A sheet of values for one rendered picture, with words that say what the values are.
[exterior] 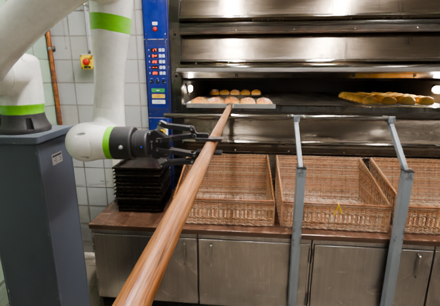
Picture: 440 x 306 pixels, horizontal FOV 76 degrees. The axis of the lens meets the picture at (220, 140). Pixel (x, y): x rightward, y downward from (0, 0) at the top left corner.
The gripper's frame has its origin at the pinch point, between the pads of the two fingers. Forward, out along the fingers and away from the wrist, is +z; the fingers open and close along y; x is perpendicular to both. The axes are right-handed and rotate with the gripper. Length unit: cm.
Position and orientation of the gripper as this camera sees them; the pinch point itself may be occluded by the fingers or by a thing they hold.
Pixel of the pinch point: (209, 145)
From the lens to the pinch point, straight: 77.1
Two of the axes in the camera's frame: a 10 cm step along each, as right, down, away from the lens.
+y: -0.1, 9.7, 2.3
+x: -0.8, 2.3, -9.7
